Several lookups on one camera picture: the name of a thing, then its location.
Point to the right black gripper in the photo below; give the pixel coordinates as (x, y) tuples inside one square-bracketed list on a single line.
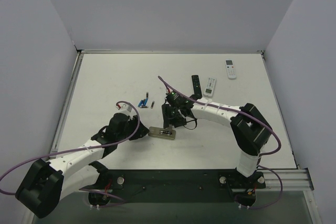
[(173, 114)]

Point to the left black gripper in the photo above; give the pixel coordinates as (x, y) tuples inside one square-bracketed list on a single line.
[(137, 128)]

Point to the beige white remote control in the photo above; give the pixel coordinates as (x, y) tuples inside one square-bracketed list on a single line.
[(155, 132)]

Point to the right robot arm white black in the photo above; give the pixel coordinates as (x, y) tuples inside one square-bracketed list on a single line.
[(246, 122)]

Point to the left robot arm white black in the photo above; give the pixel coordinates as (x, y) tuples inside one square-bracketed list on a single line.
[(47, 183)]

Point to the black remote control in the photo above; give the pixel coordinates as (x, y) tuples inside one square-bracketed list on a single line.
[(196, 86)]

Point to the small white remote control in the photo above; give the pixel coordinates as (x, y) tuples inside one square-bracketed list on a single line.
[(210, 87)]

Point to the white remote with display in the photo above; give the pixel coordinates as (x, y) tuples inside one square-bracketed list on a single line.
[(230, 69)]

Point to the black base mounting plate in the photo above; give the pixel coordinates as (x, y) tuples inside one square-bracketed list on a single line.
[(176, 196)]

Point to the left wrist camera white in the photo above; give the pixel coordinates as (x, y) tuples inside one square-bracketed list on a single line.
[(125, 109)]

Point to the aluminium frame rail left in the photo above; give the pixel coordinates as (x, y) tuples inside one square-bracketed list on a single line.
[(66, 105)]

